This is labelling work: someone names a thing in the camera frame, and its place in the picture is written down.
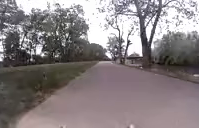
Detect bare dirt strip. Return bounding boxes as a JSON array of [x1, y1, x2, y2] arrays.
[[123, 62, 199, 88]]

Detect large forked tree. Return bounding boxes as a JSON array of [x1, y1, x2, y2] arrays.
[[120, 0, 199, 69]]

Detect grass verge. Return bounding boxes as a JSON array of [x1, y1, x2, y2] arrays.
[[0, 60, 100, 128]]

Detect slender bare tree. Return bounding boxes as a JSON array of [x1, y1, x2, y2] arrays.
[[105, 16, 136, 65]]

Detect bridge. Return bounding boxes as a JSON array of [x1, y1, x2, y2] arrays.
[[126, 53, 144, 64]]

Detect grey asphalt path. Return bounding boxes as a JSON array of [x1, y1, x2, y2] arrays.
[[15, 60, 199, 128]]

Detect row of trees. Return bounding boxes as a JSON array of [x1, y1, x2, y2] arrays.
[[0, 0, 111, 68]]

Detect bushes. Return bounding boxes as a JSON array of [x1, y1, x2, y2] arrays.
[[151, 29, 199, 67]]

